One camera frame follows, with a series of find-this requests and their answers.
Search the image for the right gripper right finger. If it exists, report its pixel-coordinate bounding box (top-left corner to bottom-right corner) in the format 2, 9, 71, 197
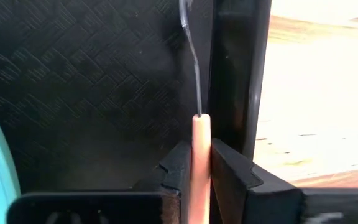
210, 139, 358, 224

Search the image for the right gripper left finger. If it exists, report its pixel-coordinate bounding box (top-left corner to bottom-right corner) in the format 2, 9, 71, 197
6, 141, 193, 224

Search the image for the spoon with orange handle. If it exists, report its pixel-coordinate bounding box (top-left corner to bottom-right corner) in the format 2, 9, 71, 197
178, 0, 213, 224

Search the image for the black plastic tray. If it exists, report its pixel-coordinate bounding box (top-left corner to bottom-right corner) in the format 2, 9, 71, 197
0, 0, 272, 194

